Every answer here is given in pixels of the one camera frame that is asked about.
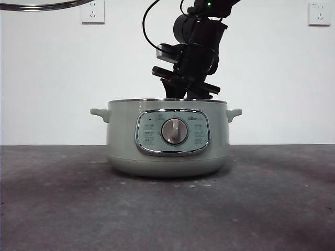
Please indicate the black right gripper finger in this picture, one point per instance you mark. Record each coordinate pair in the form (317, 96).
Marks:
(175, 91)
(196, 95)

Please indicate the glass lid with green knob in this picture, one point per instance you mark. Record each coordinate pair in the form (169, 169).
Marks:
(39, 6)

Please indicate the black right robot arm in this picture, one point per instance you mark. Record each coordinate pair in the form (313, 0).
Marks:
(185, 27)

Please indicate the pale green electric pot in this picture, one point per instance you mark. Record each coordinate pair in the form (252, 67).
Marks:
(123, 136)

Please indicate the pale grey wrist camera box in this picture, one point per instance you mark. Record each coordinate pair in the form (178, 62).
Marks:
(163, 53)

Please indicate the white wall socket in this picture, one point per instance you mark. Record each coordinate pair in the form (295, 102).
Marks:
(93, 11)
(319, 14)

